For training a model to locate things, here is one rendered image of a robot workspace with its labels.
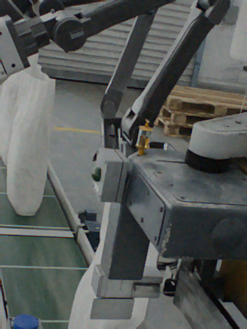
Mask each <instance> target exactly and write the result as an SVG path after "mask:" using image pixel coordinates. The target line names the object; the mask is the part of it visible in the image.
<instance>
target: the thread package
mask: <svg viewBox="0 0 247 329"><path fill-rule="evenodd" d="M242 1H243V3H241V4H242V6H241V8H240V11H239V13H240V14H239V13H238V21H237V24H236V30H235V33H234V37H233V40H232V46H231V51H230V56H231V57H232V58H233V59H236V60H238V61H241V62H243V63H245V64H247V0H242Z"/></svg>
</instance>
